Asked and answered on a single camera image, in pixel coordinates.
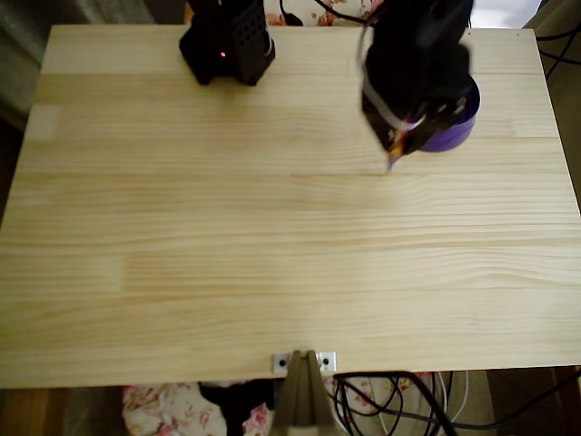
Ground grey curtain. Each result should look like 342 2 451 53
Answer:
0 0 190 133

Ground floral cloth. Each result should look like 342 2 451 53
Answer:
262 0 387 28

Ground purple plastic bowl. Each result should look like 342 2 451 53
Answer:
418 74 482 154

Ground white red servo wires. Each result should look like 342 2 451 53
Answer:
356 17 428 134

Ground black power cable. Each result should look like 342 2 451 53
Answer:
277 0 304 27

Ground thin black cable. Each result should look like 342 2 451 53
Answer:
537 25 581 81
333 368 581 431

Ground floral cushion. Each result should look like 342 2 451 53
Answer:
121 372 432 436

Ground silver metal bracket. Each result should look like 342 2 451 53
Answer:
271 351 338 376

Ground white cable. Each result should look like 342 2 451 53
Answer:
375 371 470 436

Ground tan camera stand post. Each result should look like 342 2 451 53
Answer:
271 349 340 436

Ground thick black cable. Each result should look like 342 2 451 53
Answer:
333 372 459 436

